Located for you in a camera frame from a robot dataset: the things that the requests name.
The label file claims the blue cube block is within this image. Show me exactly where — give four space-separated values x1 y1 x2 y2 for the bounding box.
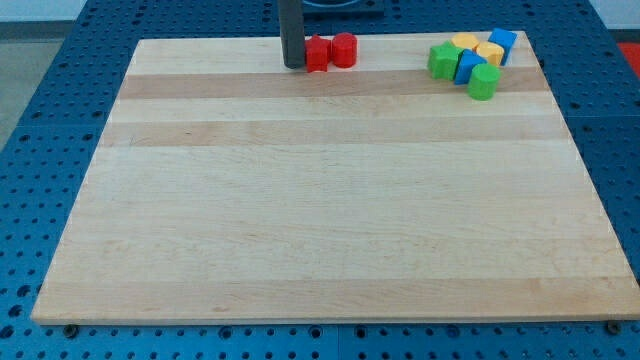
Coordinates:
488 28 517 66

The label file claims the light wooden board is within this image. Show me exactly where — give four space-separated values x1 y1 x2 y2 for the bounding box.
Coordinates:
31 32 639 325

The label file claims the red cylinder block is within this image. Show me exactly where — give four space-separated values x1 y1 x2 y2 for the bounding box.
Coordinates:
331 32 358 68

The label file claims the green star block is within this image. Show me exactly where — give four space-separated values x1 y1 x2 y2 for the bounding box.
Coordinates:
427 41 464 80

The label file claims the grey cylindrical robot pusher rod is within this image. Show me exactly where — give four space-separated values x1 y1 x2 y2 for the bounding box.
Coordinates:
277 0 305 69

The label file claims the blue crescent block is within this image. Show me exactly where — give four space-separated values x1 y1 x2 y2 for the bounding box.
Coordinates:
453 49 487 85

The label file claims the green cylinder block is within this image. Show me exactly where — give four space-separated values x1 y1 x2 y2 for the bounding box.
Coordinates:
467 63 501 101

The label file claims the yellow hexagon block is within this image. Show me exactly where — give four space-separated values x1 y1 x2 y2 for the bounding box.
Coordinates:
451 32 480 51

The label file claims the yellow cylinder block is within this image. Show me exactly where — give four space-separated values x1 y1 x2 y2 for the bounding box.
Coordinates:
475 41 505 66

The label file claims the black left board stopper bolt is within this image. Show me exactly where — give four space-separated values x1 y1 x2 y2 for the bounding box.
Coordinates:
62 324 79 339

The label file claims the black board stopper bolt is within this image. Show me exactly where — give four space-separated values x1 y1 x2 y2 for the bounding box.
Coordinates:
62 324 79 339
605 321 622 335

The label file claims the black right board stopper bolt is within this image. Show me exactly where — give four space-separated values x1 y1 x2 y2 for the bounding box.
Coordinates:
605 321 622 335

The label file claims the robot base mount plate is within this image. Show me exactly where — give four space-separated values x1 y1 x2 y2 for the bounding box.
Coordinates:
302 0 385 17

